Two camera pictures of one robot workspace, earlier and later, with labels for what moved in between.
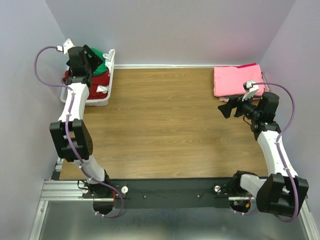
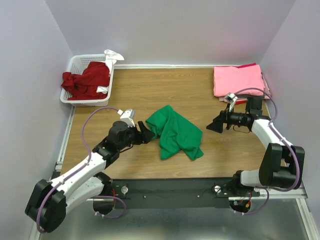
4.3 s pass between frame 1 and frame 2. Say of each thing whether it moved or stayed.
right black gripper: moved
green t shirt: moved
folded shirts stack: stayed
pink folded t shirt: stayed
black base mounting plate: stayed
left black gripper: moved
